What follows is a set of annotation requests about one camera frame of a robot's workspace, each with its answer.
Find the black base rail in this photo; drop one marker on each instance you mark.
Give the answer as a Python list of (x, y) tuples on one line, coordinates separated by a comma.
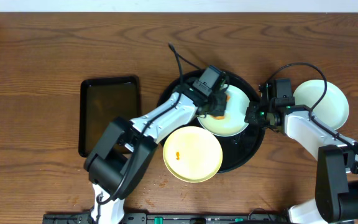
[(142, 218)]

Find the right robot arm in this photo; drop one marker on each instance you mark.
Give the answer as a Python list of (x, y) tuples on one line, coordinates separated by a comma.
[(336, 189)]

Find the yellow plate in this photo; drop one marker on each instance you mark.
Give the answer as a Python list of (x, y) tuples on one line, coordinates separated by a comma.
[(192, 154)]

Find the black rectangular water tray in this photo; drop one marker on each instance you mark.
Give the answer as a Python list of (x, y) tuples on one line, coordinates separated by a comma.
[(101, 101)]

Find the light blue plate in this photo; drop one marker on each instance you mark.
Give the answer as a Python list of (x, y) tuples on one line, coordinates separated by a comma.
[(232, 122), (333, 109)]

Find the round black tray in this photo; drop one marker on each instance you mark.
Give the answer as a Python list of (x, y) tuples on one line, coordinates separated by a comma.
[(237, 149)]

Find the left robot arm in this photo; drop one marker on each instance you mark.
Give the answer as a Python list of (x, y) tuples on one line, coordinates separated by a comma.
[(120, 158)]

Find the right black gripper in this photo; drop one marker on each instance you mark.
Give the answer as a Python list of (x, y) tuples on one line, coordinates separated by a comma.
[(250, 116)]

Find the light blue plate top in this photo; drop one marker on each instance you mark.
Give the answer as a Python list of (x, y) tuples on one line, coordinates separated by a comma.
[(333, 109)]

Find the green orange sponge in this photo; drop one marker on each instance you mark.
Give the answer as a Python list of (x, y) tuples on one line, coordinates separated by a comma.
[(219, 104)]

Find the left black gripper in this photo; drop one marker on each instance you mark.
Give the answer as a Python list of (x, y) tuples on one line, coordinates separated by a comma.
[(217, 104)]

